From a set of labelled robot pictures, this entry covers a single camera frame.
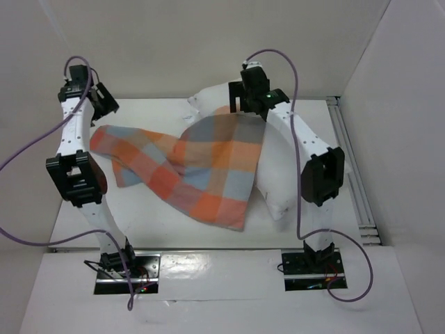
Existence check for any checkered orange grey pillowcase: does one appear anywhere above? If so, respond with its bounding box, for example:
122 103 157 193
90 106 266 230

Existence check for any white pillow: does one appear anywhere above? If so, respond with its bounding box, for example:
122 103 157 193
182 81 350 222

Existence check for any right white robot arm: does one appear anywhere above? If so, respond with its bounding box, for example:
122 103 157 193
228 61 345 273

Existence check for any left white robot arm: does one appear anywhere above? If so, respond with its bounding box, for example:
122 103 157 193
46 65 137 278

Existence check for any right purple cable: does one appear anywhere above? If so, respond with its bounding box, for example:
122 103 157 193
243 49 375 304

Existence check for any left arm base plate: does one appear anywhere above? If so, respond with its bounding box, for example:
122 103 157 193
83 250 163 295

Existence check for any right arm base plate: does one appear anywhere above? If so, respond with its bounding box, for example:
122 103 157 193
277 248 348 292

